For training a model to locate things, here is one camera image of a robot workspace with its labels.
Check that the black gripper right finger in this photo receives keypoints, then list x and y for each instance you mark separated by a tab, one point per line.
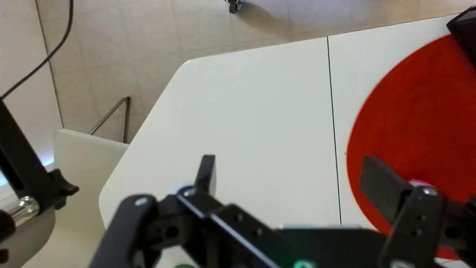
381	183

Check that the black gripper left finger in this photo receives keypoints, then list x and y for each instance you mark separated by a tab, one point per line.
206	172

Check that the red round placemat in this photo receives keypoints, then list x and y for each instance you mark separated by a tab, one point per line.
422	123

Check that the black caster wheel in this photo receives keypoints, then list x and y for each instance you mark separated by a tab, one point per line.
234	6

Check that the thin metal frame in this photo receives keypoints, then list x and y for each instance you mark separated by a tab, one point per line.
128	119

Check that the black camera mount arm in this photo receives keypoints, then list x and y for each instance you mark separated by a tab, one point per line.
24	168

